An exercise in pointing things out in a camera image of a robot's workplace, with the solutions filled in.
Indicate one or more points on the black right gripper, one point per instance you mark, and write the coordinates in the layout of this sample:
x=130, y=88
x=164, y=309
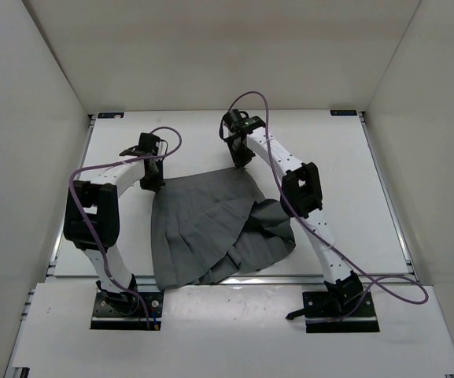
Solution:
x=240, y=161

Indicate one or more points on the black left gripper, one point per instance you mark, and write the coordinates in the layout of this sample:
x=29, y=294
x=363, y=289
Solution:
x=153, y=185

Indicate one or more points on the grey pleated skirt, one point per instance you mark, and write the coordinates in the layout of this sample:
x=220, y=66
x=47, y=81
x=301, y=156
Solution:
x=210, y=226

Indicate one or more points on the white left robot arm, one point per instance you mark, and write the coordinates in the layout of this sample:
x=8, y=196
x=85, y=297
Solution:
x=92, y=215

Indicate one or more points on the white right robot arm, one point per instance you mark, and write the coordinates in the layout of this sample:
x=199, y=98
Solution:
x=301, y=198

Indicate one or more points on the blue label sticker left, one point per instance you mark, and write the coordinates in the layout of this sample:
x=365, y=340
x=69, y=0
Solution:
x=110, y=115

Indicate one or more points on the blue label sticker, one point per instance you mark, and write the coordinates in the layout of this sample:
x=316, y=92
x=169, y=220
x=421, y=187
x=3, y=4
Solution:
x=110, y=115
x=343, y=113

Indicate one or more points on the blue label sticker right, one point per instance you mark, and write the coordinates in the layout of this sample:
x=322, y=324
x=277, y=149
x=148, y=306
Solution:
x=343, y=113

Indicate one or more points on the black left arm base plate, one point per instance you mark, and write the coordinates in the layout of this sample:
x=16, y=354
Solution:
x=108, y=314

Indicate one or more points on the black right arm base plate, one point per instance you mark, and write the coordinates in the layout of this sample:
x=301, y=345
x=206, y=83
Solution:
x=322, y=314

